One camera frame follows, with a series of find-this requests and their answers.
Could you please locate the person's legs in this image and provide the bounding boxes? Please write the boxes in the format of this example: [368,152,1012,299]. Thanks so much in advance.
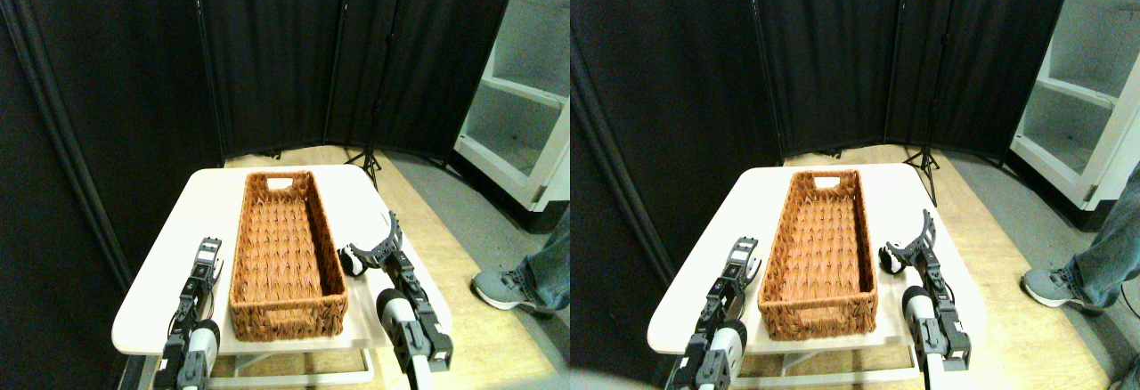
[472,205,570,313]
[1021,160,1140,312]

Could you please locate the white shelf unit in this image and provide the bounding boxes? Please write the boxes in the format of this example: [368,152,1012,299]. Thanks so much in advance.
[454,0,570,214]
[1011,0,1140,212]

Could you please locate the black curtain stand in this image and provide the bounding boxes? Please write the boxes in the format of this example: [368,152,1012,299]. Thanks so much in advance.
[903,32,947,207]
[346,32,393,191]

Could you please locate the white table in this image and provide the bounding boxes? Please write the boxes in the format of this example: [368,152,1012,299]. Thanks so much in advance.
[647,164,988,387]
[111,164,453,387]

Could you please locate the brown wicker basket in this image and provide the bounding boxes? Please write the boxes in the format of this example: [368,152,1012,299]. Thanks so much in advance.
[758,169,879,343]
[229,170,350,344]

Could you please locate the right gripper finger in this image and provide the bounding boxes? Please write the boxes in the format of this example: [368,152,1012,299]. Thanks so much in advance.
[378,211,403,261]
[882,240,922,270]
[342,241,387,272]
[910,209,939,259]

